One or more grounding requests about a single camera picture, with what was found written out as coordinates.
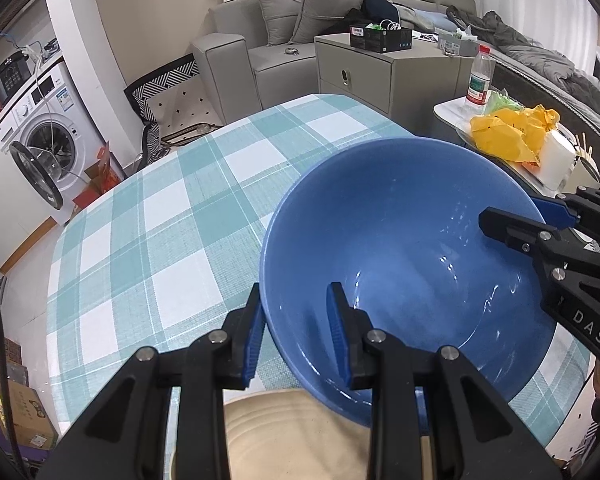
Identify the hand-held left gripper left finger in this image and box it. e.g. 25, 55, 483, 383
37, 282, 267, 480

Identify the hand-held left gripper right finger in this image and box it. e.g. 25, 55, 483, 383
326, 281, 563, 480

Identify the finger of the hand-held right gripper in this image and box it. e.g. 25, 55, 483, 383
478, 206, 591, 307
532, 185, 600, 257

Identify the large beige plate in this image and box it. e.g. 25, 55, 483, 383
223, 389, 433, 480

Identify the large blue bowl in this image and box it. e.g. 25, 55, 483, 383
258, 136, 557, 428

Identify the white paper cup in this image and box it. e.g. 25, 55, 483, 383
537, 127, 578, 186

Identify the yellow plastic bag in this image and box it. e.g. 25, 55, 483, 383
470, 104, 562, 163

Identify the green packet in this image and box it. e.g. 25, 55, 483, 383
485, 89, 526, 116

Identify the white round side table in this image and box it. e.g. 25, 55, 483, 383
432, 94, 600, 198

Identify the clear bottle red cap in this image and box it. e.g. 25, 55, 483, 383
465, 45, 493, 107

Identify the teal checked tablecloth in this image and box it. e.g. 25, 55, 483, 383
45, 94, 595, 480

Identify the grey jacket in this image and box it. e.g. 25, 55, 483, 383
446, 5, 600, 106

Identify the grey tissue box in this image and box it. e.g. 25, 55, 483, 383
437, 30, 478, 56

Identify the grey bedside cabinet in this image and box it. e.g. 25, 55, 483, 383
314, 32, 481, 136

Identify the black open box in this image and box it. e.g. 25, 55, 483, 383
349, 24, 413, 54

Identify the red cardboard box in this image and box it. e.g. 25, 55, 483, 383
72, 142, 126, 211

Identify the printed cardboard box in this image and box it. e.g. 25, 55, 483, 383
0, 375, 60, 450

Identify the brown patterned box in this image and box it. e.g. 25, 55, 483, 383
0, 327, 31, 396

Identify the dark clothes pile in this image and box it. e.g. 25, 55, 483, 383
325, 0, 406, 36

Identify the grey sofa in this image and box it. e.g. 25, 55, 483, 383
190, 0, 481, 126

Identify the grey cushion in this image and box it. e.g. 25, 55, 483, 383
288, 0, 365, 45
250, 0, 306, 47

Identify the white washing machine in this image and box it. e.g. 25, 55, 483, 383
0, 62, 116, 211

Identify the black pressure cooker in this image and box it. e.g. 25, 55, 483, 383
0, 50, 33, 103

